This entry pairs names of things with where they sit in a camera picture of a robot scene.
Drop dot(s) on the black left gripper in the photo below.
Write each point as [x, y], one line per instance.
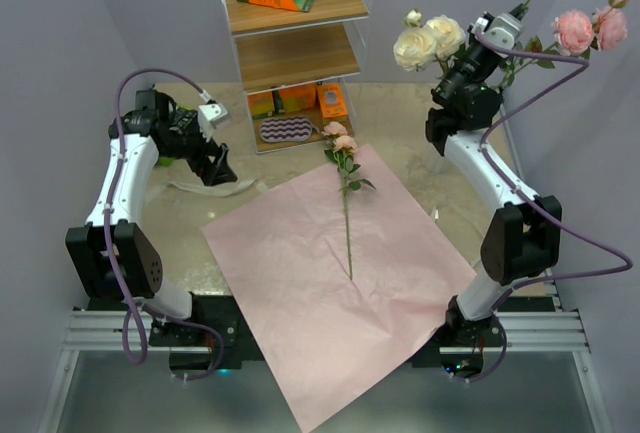
[217, 172]

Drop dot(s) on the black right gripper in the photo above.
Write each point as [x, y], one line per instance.
[482, 44]

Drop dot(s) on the beige printed ribbon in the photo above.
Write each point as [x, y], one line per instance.
[219, 191]

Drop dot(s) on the white rose stem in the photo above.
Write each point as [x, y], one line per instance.
[424, 42]

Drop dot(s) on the small peach rose stem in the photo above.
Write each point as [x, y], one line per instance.
[340, 150]

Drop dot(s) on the pink wrapping paper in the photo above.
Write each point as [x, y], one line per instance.
[338, 291]

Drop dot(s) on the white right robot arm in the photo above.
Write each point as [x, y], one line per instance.
[522, 240]

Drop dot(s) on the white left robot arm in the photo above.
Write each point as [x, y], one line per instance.
[110, 250]

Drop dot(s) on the black green product box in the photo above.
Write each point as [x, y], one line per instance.
[177, 137]

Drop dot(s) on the orange green box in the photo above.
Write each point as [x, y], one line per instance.
[261, 105]

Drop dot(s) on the purple wavy pad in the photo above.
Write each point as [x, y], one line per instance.
[287, 129]

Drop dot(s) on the orange box on shelf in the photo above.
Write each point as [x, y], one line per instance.
[297, 98]

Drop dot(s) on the orange blister pack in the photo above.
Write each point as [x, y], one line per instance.
[331, 101]

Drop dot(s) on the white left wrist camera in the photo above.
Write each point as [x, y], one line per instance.
[211, 116]

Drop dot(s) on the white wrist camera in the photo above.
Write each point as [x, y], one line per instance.
[211, 116]
[502, 31]

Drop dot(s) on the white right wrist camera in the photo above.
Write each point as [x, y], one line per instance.
[502, 31]

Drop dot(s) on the white wire wooden shelf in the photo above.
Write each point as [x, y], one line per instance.
[275, 50]

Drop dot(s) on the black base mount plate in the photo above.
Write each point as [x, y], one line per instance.
[219, 322]

